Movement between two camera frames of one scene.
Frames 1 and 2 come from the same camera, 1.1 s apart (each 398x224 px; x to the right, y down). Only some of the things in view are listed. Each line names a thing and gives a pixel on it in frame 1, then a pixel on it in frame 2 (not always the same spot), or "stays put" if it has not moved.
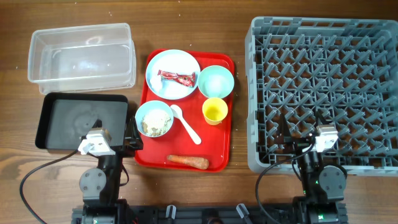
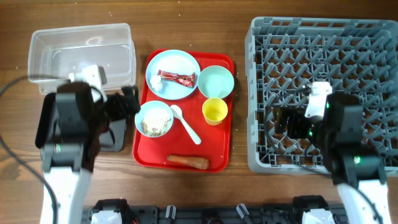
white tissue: (156, 81) stays put
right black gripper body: (301, 144) to (292, 123)
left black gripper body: (123, 144) to (125, 101)
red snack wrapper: (188, 79) stays put
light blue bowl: (154, 118) stays put
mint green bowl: (216, 81) stays put
